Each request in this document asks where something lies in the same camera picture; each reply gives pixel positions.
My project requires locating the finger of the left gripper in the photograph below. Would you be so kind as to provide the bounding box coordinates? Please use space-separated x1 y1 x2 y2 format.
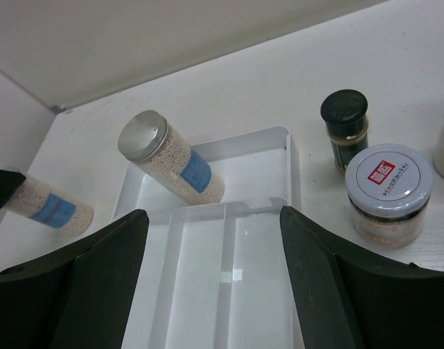
0 169 26 209

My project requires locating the silver-lid bead jar blue label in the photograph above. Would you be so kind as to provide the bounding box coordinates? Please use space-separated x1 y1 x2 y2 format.
118 110 225 205

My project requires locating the white divided organizer tray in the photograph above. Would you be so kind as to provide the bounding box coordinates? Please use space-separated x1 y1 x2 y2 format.
113 127 303 348

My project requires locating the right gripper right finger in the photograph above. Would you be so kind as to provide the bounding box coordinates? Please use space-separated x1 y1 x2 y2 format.
280 206 444 348

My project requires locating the black-cap dark spice bottle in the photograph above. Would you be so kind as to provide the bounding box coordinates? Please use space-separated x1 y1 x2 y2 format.
320 89 368 171

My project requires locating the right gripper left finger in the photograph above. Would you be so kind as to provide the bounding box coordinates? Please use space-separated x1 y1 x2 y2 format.
0 209 149 348

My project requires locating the white-lid red-label jar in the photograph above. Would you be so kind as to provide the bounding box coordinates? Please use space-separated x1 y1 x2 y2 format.
344 143 433 248

